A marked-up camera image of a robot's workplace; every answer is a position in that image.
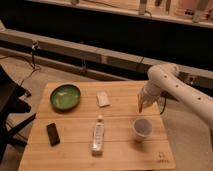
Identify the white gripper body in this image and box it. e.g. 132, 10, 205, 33
138, 84, 161, 108

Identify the red pepper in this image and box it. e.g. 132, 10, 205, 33
138, 104, 143, 113

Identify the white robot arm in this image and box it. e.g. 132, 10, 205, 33
138, 63, 213, 130

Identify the white plastic bottle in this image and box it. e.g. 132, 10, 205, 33
91, 115, 105, 155

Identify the green bowl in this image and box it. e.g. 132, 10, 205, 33
50, 84, 81, 111

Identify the black phone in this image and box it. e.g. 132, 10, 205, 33
47, 123, 60, 146

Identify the black cable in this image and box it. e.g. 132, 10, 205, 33
0, 40, 43, 88

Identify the black stand frame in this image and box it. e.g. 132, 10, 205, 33
0, 65, 35, 163

